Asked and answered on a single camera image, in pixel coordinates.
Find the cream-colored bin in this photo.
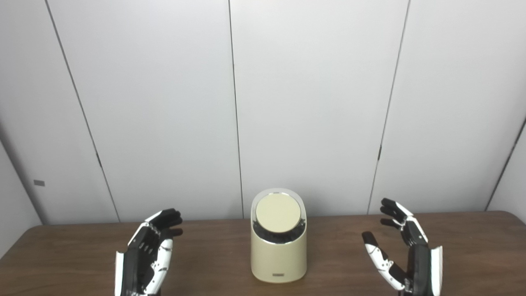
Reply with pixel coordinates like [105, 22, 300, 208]
[251, 188, 307, 283]

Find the round cream bin lid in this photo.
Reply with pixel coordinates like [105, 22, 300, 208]
[255, 193, 302, 234]

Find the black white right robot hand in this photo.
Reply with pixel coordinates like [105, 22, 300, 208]
[362, 198, 443, 296]

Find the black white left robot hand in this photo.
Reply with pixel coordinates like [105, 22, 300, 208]
[115, 208, 183, 296]

